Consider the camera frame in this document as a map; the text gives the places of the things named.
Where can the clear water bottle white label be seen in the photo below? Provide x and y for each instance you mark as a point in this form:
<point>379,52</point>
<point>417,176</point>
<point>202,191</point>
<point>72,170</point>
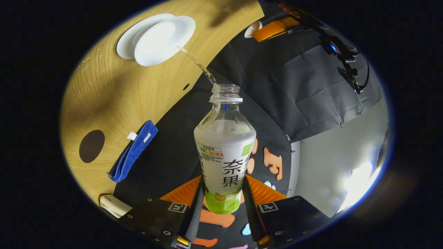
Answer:
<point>225,155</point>

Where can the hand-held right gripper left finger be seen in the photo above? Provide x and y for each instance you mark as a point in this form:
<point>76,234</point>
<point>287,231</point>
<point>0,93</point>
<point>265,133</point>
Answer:
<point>197,214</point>

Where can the white toaster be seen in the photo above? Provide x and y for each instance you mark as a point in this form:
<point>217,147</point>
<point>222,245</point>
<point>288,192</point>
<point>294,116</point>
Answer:
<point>114,205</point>

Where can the blue folded towel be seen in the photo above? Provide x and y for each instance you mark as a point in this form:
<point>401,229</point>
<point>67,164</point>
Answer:
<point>133,152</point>

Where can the dark round coaster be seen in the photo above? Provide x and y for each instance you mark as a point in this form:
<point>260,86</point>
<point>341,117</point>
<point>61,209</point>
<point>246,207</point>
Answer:
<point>91,147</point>

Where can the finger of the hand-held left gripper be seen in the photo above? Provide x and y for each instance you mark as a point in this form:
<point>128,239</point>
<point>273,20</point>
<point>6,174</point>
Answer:
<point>273,29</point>
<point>290,12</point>

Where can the white saucer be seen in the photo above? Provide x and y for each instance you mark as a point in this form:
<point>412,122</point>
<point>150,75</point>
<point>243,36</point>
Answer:
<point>126,41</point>

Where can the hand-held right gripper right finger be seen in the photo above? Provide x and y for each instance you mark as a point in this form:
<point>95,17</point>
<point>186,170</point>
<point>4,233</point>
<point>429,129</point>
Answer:
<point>251,214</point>

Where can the white teacup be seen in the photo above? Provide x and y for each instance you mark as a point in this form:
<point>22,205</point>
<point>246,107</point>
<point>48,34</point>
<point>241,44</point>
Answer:
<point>162,41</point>

